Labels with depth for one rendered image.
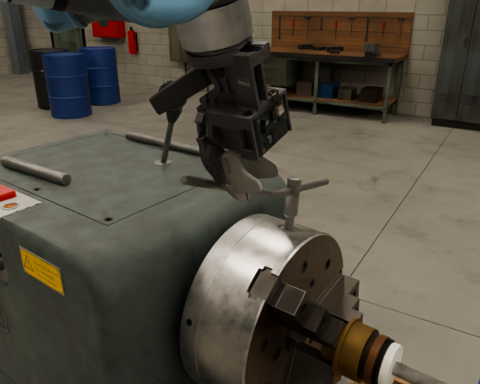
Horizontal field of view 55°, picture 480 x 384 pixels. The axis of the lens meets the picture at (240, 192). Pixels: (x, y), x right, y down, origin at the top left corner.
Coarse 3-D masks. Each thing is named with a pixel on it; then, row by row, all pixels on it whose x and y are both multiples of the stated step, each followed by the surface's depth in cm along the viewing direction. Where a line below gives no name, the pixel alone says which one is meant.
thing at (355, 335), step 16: (352, 320) 70; (352, 336) 68; (368, 336) 67; (384, 336) 68; (336, 352) 67; (352, 352) 66; (368, 352) 66; (384, 352) 65; (336, 368) 68; (352, 368) 66; (368, 368) 65
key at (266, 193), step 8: (184, 176) 53; (192, 176) 54; (184, 184) 53; (192, 184) 54; (200, 184) 55; (208, 184) 56; (216, 184) 57; (304, 184) 74; (312, 184) 75; (320, 184) 77; (264, 192) 65; (272, 192) 67; (280, 192) 69; (288, 192) 70
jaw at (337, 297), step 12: (336, 276) 83; (348, 276) 83; (336, 288) 80; (348, 288) 80; (324, 300) 78; (336, 300) 78; (348, 300) 77; (336, 312) 75; (348, 312) 75; (360, 312) 75
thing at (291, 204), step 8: (296, 176) 72; (288, 184) 71; (296, 184) 71; (296, 192) 71; (288, 200) 72; (296, 200) 72; (288, 208) 72; (296, 208) 72; (288, 216) 72; (288, 224) 73
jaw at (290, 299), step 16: (256, 288) 65; (272, 288) 65; (288, 288) 65; (272, 304) 65; (288, 304) 64; (304, 304) 65; (288, 320) 67; (304, 320) 66; (320, 320) 66; (336, 320) 68; (320, 336) 67; (336, 336) 66
